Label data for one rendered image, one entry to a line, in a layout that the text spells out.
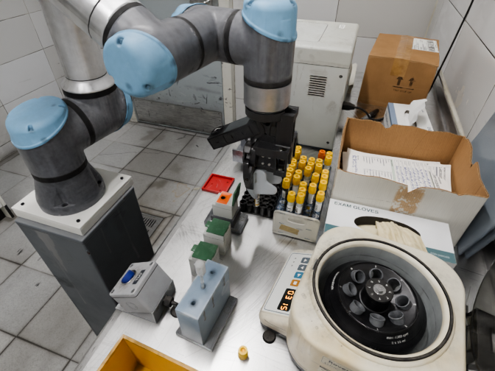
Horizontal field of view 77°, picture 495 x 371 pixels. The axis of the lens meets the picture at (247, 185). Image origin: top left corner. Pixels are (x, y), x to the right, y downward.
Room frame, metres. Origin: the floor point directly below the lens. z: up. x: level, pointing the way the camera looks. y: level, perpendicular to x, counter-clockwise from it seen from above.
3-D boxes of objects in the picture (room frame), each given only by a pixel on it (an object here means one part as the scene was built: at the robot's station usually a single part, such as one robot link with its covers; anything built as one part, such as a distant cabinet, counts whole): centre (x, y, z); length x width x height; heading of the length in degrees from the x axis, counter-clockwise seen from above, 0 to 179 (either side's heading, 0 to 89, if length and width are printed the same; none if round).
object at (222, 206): (0.50, 0.05, 0.92); 0.05 x 0.04 x 0.06; 71
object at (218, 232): (0.43, 0.06, 0.91); 0.05 x 0.04 x 0.07; 71
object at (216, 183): (0.64, 0.08, 0.88); 0.07 x 0.07 x 0.01; 71
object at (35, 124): (0.58, 0.43, 1.07); 0.13 x 0.12 x 0.14; 152
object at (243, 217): (0.50, 0.05, 0.89); 0.09 x 0.05 x 0.04; 71
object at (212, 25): (0.51, 0.07, 1.28); 0.11 x 0.11 x 0.08; 62
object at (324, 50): (0.96, -0.17, 1.03); 0.31 x 0.27 x 0.30; 161
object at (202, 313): (0.27, 0.07, 0.92); 0.10 x 0.07 x 0.10; 156
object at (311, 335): (0.26, -0.18, 0.94); 0.30 x 0.24 x 0.12; 62
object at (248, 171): (0.46, -0.01, 1.07); 0.05 x 0.02 x 0.09; 160
